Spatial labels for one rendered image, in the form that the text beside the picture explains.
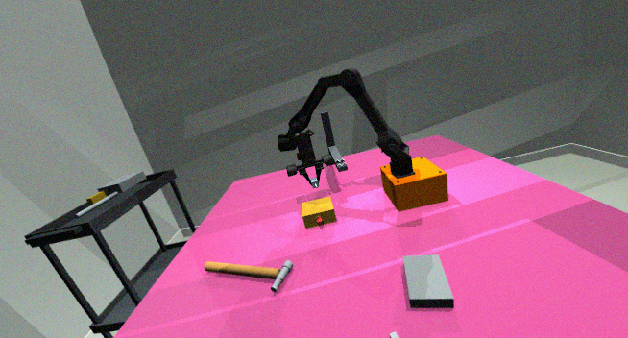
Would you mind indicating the hammer with wooden handle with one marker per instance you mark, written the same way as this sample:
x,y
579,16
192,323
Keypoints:
x,y
252,271

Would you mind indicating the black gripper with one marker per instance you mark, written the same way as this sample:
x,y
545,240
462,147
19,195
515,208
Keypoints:
x,y
308,160

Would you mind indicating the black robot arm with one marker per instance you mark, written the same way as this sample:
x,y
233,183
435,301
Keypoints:
x,y
350,79

